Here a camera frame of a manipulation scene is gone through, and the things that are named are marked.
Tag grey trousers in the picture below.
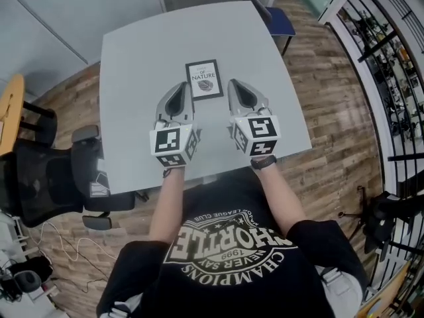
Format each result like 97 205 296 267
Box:
313 265 364 313

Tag black metal shelf rack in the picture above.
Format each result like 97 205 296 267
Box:
336 0 424 198

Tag blue chair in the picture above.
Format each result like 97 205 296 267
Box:
241 0 297 57

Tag white floor cable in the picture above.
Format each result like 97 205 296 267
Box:
28 221 117 262

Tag black headphones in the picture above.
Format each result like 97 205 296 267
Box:
7 255 54 296

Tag black mesh office chair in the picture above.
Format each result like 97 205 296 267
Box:
0 109 137 231

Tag person's right forearm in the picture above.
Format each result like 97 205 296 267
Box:
250 156 307 242

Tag black picture frame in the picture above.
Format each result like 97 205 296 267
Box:
185 59 225 102

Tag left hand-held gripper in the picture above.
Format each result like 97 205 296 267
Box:
149 81 203 168

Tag round wooden side table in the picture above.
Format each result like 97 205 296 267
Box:
0 74 26 158

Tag black printed t-shirt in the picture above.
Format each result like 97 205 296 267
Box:
96 168 369 318

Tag black swivel chair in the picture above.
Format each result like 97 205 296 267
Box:
337 186 424 265

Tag grey table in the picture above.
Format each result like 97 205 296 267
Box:
99 0 313 196

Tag person's left forearm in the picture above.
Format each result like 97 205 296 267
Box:
148 166 187 245

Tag black floor cable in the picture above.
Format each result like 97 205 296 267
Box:
49 230 112 293

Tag black wrist band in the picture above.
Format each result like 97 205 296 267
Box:
250 154 278 172

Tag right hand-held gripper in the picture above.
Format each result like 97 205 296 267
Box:
226 78 282 158

